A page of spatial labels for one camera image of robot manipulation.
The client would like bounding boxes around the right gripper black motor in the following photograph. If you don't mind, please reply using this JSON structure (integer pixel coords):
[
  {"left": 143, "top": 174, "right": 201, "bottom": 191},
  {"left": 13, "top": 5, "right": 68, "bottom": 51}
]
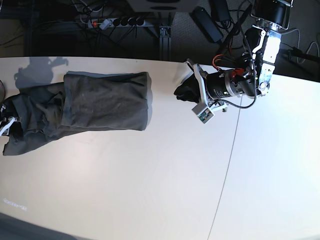
[{"left": 0, "top": 104, "right": 21, "bottom": 137}]

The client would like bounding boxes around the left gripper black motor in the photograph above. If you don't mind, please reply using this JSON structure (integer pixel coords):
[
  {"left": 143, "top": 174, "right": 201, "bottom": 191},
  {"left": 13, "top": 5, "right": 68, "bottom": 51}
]
[{"left": 173, "top": 58, "right": 255, "bottom": 110}]

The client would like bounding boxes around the grey T-shirt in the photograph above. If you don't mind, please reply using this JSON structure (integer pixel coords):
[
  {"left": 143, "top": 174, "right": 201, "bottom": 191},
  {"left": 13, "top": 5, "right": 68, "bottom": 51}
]
[{"left": 2, "top": 72, "right": 152, "bottom": 156}]

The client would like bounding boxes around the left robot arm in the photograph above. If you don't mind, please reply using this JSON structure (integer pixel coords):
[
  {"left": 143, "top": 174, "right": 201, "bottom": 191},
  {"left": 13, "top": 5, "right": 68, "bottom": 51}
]
[{"left": 174, "top": 0, "right": 293, "bottom": 115}]

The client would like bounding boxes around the black power adapter brick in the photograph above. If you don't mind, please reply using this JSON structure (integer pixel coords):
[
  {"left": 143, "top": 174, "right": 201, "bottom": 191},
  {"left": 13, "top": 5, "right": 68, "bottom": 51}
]
[{"left": 190, "top": 6, "right": 224, "bottom": 44}]

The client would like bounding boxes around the white power strip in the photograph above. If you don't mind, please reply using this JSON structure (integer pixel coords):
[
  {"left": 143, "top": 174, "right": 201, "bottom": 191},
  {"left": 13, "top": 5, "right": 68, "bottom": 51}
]
[{"left": 85, "top": 17, "right": 147, "bottom": 30}]

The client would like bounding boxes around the black tripod stand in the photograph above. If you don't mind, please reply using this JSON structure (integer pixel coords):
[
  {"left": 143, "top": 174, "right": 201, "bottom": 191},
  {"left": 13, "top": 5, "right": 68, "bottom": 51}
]
[{"left": 279, "top": 41, "right": 320, "bottom": 64}]

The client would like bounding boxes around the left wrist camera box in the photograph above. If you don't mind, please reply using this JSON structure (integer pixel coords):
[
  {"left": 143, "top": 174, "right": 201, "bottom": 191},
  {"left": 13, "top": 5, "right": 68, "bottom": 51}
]
[{"left": 192, "top": 103, "right": 215, "bottom": 124}]

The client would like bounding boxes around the aluminium table frame leg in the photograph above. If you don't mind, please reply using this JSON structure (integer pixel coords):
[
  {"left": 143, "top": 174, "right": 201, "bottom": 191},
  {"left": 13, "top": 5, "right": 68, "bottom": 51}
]
[{"left": 146, "top": 12, "right": 176, "bottom": 61}]

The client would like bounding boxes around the black adapter cable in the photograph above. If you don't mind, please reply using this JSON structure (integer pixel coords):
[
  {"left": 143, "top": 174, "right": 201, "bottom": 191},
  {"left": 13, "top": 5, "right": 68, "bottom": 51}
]
[{"left": 214, "top": 0, "right": 253, "bottom": 55}]

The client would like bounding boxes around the white cable on floor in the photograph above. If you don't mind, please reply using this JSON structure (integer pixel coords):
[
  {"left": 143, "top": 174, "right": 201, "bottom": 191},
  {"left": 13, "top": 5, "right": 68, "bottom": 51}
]
[{"left": 282, "top": 27, "right": 320, "bottom": 61}]

